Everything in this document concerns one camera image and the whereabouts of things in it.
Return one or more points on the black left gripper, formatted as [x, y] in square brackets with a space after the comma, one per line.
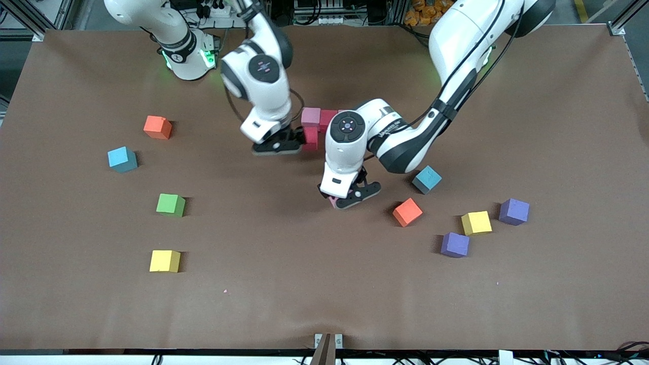
[362, 177]

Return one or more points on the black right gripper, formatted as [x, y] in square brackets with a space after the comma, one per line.
[295, 134]

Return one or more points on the red foam block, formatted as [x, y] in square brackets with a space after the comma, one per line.
[311, 139]
[327, 117]

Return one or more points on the green foam block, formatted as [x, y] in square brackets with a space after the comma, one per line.
[170, 204]

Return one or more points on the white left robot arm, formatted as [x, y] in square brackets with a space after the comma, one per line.
[456, 40]

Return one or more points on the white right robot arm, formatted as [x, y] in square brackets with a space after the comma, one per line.
[268, 101]

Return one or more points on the orange foam block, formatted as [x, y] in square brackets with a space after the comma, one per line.
[157, 128]
[407, 213]

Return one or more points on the blue foam block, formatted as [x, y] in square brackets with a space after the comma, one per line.
[426, 179]
[121, 159]

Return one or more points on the purple foam block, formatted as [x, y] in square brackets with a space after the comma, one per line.
[455, 245]
[514, 212]

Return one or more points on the white power strip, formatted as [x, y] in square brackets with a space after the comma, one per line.
[329, 20]

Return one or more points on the yellow foam block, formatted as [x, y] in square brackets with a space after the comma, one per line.
[476, 223]
[164, 261]

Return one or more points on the brown table mat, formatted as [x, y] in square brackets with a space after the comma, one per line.
[324, 304]

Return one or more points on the black equipment rack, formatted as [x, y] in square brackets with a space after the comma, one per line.
[375, 10]

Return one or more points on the bag of orange objects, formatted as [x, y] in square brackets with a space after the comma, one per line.
[418, 15]

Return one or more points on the aluminium frame profile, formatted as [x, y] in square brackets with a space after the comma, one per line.
[616, 28]
[25, 20]

